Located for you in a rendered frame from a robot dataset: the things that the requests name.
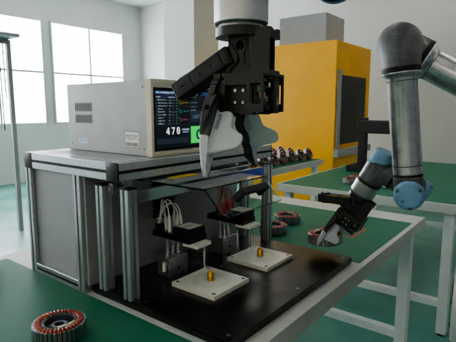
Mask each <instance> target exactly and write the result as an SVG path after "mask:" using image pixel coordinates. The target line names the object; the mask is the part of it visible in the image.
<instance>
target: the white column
mask: <svg viewBox="0 0 456 342"><path fill-rule="evenodd" d="M218 50H219V41H218V40H217V39H216V26H215V25H214V0H164V59H165V79H169V80H178V79H179V78H181V77H182V76H183V75H186V74H187V73H188V72H190V71H191V70H193V69H194V68H195V67H196V66H198V65H199V64H201V63H202V62H203V61H205V60H206V59H207V58H209V57H211V55H213V54H214V53H216V52H217V51H218Z"/></svg>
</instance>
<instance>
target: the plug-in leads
mask: <svg viewBox="0 0 456 342"><path fill-rule="evenodd" d="M167 200H168V201H169V203H167ZM165 203H166V205H164V204H165ZM170 204H172V207H173V209H174V210H173V215H172V223H171V218H170V213H169V208H168V206H169V205H170ZM174 204H175V205H176V206H177V207H178V210H179V215H178V210H177V209H176V207H175V205H174ZM166 208H167V209H168V217H167V216H166V210H165V209H166ZM175 209H176V213H177V214H176V215H175ZM163 212H164V223H162V219H163V218H162V214H163ZM157 220H158V222H157V223H155V229H157V230H160V229H164V226H165V229H164V230H168V233H172V232H173V231H172V228H174V226H177V225H178V220H179V225H181V224H183V218H182V215H181V210H180V208H179V206H178V205H177V204H176V203H174V202H171V201H170V200H169V199H166V200H165V201H163V199H161V204H160V212H159V217H157Z"/></svg>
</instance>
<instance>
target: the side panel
mask: <svg viewBox="0 0 456 342"><path fill-rule="evenodd" d="M25 174H26V193H27V203H28V221H29V232H30V242H31V261H32V270H34V271H36V272H39V273H41V274H43V275H45V276H47V277H49V278H52V279H54V280H56V281H59V282H61V283H63V284H66V285H67V286H70V287H72V288H74V289H76V290H79V291H81V292H83V293H87V292H88V291H93V290H94V285H91V286H89V285H88V274H87V260H86V233H85V219H84V205H83V179H82V176H75V175H71V174H63V173H59V172H51V171H47V170H39V169H34V168H26V167H25Z"/></svg>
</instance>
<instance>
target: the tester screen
mask: <svg viewBox="0 0 456 342"><path fill-rule="evenodd" d="M206 95H207V92H203V94H202V95H201V96H199V97H197V98H196V99H193V100H177V98H176V96H175V94H174V91H163V90H155V137H156V149H161V148H168V147H181V146H189V145H199V144H200V143H199V142H198V143H191V126H200V121H195V122H191V111H202V106H203V103H204V99H205V97H206ZM174 126H181V135H173V136H166V127H174ZM179 137H189V142H183V143H175V144H167V145H157V139H162V138H179Z"/></svg>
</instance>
